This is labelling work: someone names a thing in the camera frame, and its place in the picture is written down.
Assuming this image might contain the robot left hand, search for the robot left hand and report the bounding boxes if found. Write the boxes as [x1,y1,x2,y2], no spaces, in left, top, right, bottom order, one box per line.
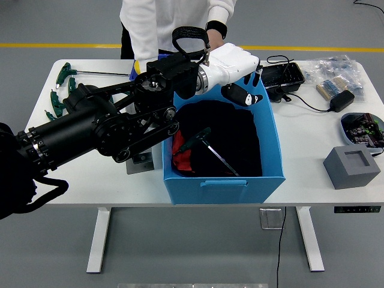
[205,43,264,108]

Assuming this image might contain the person's left hand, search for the person's left hand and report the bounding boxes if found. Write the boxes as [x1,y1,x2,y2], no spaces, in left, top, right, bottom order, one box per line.
[206,29,226,50]

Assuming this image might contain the large green T-handle wrench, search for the large green T-handle wrench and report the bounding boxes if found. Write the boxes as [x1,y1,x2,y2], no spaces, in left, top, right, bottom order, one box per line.
[175,127,241,178]

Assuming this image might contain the large blue plastic box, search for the large blue plastic box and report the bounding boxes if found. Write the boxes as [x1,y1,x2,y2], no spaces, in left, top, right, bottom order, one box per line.
[161,70,286,206]

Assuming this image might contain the grey metal tool stand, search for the grey metal tool stand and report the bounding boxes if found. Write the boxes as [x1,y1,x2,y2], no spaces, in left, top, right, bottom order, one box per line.
[125,103,154,175]

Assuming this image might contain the black plastic tray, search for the black plastic tray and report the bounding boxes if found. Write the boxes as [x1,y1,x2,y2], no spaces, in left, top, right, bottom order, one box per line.
[260,62,306,91]

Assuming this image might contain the person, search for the person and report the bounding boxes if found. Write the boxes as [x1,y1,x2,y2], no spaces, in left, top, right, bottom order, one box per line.
[119,0,238,61]

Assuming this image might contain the black plug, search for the black plug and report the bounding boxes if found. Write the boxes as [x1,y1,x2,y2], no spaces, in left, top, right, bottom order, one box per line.
[266,86,292,103]

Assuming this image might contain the black cloth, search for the black cloth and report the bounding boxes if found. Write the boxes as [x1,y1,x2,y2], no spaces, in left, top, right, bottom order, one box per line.
[172,100,263,178]

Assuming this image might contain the small blue plastic bin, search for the small blue plastic bin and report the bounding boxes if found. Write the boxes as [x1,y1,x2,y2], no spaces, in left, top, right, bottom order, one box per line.
[129,53,175,82]

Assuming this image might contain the resistor tape bundle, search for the resistor tape bundle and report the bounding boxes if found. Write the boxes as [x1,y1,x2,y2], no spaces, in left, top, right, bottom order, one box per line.
[316,76,350,100]

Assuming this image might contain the clear plastic parts bag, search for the clear plastic parts bag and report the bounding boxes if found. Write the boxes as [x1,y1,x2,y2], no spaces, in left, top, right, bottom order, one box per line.
[304,55,365,103]

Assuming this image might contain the red cloth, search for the red cloth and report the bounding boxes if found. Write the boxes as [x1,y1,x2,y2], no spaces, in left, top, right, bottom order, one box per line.
[171,130,193,172]

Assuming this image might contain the black power adapter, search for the black power adapter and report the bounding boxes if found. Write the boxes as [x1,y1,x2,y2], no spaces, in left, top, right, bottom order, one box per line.
[329,89,356,113]

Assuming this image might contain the light blue plate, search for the light blue plate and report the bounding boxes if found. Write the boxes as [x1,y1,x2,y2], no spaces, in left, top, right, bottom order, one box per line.
[340,112,384,154]

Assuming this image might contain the circuit board parts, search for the circuit board parts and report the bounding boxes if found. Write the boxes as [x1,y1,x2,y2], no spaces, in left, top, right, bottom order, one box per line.
[343,113,384,148]

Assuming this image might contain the grey foam cube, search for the grey foam cube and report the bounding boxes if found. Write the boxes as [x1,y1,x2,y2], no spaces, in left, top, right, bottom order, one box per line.
[323,145,382,190]

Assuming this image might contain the metal floor plate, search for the metal floor plate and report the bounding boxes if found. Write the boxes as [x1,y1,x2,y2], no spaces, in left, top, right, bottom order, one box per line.
[259,208,285,230]

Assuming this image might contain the black table control panel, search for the black table control panel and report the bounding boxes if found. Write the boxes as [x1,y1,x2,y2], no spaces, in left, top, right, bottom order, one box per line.
[334,205,382,214]

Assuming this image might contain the white table leg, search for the white table leg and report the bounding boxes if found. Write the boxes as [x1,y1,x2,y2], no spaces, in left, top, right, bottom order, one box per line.
[86,206,112,274]
[295,206,325,272]

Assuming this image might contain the black power cable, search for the black power cable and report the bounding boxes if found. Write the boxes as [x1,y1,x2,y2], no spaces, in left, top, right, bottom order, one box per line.
[266,55,334,113]

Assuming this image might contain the thin black looped cable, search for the thin black looped cable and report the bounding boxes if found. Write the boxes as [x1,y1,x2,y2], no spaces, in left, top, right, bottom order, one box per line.
[352,0,384,14]

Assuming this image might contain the long thin green T-handle wrench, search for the long thin green T-handle wrench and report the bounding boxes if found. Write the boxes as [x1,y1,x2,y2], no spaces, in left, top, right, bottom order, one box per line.
[56,62,130,89]

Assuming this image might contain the black floor cable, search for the black floor cable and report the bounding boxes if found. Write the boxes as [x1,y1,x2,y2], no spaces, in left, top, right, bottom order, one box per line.
[275,206,287,288]

